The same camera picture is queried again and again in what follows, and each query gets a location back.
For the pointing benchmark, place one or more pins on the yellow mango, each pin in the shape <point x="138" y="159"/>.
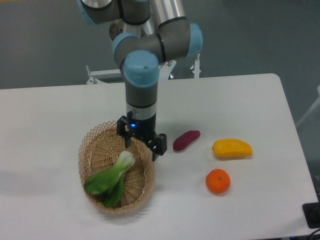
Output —
<point x="231" y="148"/>

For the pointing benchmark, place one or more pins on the woven wicker basket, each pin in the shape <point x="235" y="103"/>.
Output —
<point x="99" y="150"/>

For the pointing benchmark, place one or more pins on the white metal base frame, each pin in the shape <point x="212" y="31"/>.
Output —
<point x="165" y="73"/>

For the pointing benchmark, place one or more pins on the purple sweet potato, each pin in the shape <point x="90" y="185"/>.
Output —
<point x="185" y="140"/>

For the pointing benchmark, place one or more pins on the green bok choy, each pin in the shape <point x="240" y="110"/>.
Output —
<point x="110" y="183"/>

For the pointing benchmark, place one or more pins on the black device at edge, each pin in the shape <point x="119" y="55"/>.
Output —
<point x="312" y="214"/>

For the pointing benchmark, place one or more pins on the white frame at right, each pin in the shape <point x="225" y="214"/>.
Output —
<point x="307" y="113"/>

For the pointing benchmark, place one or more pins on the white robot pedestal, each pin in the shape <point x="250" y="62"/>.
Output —
<point x="118" y="27"/>

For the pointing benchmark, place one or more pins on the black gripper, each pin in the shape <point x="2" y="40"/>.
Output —
<point x="144" y="131"/>

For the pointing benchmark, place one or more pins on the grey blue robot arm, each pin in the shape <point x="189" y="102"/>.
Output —
<point x="138" y="59"/>

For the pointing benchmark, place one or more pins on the orange tangerine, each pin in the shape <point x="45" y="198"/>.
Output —
<point x="218" y="181"/>

